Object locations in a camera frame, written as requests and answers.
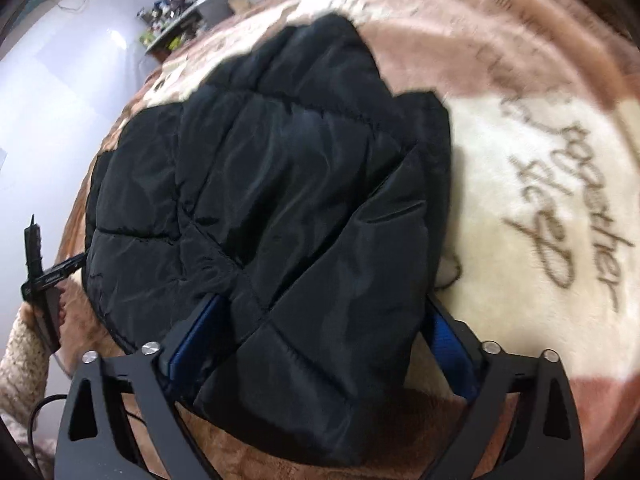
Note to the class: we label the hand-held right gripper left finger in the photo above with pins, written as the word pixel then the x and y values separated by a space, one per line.
pixel 197 327

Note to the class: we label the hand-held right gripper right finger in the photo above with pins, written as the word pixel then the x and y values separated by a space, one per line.
pixel 452 345

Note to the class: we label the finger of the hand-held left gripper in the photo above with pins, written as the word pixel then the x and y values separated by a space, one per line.
pixel 62 271

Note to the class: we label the black padded jacket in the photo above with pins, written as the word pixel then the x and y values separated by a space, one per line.
pixel 280 200

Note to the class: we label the person's left forearm knit sleeve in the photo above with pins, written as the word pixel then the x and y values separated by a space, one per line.
pixel 22 360

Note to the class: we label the person's left hand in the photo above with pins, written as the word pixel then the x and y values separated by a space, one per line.
pixel 62 312

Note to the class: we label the pink beige printed blanket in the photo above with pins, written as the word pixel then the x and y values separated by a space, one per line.
pixel 525 110

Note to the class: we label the cluttered shelf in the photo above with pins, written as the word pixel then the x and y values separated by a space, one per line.
pixel 172 25

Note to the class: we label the grey storage box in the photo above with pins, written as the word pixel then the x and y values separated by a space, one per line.
pixel 215 2

